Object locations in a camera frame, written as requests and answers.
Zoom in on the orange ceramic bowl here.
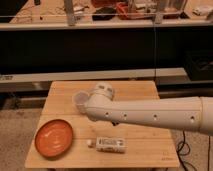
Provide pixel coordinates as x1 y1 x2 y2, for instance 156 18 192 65
35 119 73 158

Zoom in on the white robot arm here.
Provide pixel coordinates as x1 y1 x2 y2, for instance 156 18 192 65
85 82 213 136

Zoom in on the clear plastic cup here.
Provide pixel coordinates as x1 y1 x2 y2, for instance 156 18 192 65
72 91 89 114

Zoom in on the white lying bottle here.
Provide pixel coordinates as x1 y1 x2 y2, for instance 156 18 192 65
86 137 126 153

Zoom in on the wooden slat table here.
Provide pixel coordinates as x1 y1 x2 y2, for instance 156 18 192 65
25 81 179 170

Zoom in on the black object on shelf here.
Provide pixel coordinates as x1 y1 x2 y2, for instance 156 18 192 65
92 7 116 21

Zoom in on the orange tray on shelf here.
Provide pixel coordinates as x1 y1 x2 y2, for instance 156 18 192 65
116 2 155 20

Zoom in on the blue hanging cable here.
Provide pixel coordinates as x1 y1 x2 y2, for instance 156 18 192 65
152 18 158 81

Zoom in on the black floor cable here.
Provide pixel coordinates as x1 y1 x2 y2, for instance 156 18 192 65
175 130 213 171

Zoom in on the metal shelf rail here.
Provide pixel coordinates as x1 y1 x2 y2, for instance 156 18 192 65
0 19 213 31

